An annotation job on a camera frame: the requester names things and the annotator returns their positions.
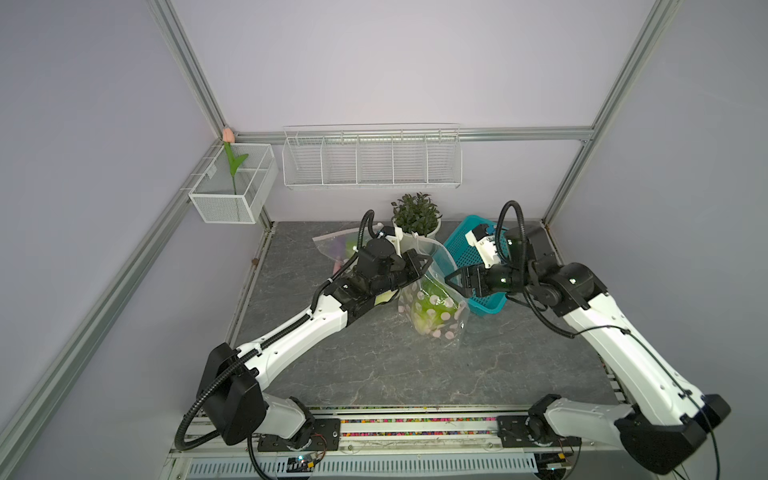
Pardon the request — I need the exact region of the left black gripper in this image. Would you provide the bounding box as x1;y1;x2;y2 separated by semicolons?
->
372;249;432;296

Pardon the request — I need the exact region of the clear pink-dotted zipper bag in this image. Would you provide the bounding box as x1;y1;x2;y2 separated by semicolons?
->
312;227;359;273

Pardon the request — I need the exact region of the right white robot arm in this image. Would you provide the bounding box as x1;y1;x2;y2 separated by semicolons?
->
445;200;731;475

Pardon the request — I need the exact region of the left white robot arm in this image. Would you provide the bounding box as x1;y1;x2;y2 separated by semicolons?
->
173;211;433;451

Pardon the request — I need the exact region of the teal plastic basket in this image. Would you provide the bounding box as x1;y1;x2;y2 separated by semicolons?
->
443;215;507;316

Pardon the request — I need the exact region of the potted green plant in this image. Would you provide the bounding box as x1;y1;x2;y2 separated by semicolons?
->
391;192;442;237

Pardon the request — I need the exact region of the artificial pink tulip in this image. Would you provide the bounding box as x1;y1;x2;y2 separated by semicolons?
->
222;127;249;195

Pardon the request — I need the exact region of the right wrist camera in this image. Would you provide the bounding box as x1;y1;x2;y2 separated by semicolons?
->
465;223;503;269

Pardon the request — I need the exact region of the white wire wall rack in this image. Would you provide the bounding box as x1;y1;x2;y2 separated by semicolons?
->
282;123;463;189

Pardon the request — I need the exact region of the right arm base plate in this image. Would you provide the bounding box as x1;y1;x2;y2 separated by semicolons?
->
496;414;581;448

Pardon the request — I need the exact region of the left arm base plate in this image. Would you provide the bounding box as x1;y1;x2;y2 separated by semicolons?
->
257;418;341;452

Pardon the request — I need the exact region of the white mesh wall basket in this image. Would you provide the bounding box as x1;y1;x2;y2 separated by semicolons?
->
188;143;278;225

